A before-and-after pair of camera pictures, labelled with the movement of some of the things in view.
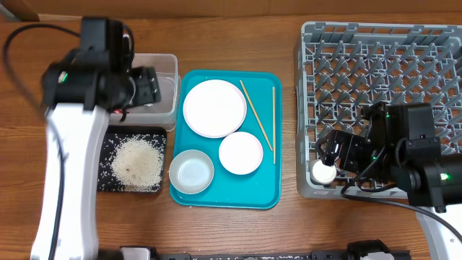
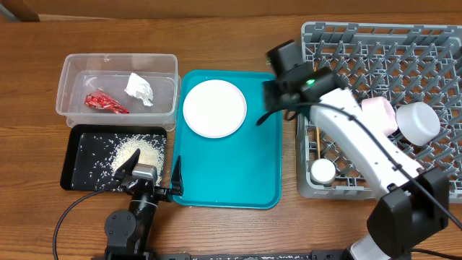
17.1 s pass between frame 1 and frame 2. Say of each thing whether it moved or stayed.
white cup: stayed
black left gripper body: moved
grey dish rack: stayed
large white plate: stayed
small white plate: moved
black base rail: stayed
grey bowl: moved
